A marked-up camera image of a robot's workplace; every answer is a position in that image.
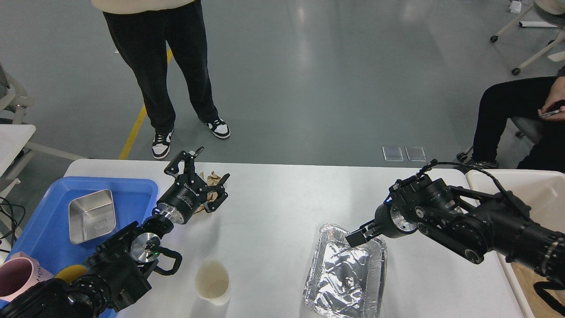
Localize pink mug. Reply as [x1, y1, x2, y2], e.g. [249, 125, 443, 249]
[0, 252, 54, 302]

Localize seated person in black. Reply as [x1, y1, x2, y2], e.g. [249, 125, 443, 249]
[468, 66, 565, 173]

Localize white paper cup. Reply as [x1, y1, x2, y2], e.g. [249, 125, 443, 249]
[195, 257, 231, 306]

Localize grey office chair left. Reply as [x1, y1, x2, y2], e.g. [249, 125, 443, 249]
[0, 66, 34, 125]

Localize crumpled brown paper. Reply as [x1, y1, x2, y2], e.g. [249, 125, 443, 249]
[194, 171, 230, 213]

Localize clear floor plate right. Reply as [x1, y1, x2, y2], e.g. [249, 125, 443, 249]
[404, 146, 426, 162]

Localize white office chair right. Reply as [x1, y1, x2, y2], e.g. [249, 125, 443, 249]
[489, 0, 564, 76]

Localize black cables at left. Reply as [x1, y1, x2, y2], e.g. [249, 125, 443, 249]
[0, 197, 26, 241]

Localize square stainless steel tin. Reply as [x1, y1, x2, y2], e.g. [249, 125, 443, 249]
[68, 189, 117, 244]

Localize standing person in black trousers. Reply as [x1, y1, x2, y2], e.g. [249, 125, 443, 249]
[91, 0, 231, 159]

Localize blue plastic tray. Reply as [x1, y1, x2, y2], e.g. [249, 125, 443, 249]
[12, 177, 158, 274]

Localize white side table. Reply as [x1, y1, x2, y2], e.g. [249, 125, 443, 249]
[0, 124, 84, 197]

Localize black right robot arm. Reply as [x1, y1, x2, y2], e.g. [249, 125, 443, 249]
[346, 159, 565, 288]

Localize clear floor plate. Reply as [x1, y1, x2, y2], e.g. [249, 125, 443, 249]
[404, 146, 426, 162]
[382, 146, 404, 162]

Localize teal mug yellow inside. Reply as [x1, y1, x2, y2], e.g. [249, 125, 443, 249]
[54, 264, 87, 284]

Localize clear floor plate left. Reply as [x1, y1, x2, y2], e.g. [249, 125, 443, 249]
[382, 146, 404, 162]

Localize smartphone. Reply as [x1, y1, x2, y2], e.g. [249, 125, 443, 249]
[539, 107, 565, 121]

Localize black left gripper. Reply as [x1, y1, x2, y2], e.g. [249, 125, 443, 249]
[157, 147, 230, 225]

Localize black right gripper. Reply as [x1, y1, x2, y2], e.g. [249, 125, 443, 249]
[345, 201, 418, 247]

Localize aluminium foil tray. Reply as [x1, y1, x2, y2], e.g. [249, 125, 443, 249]
[303, 223, 387, 318]

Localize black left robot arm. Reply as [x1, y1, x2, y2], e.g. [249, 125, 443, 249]
[1, 148, 230, 318]

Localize white plastic bin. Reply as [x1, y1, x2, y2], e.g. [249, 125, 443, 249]
[476, 169, 564, 318]

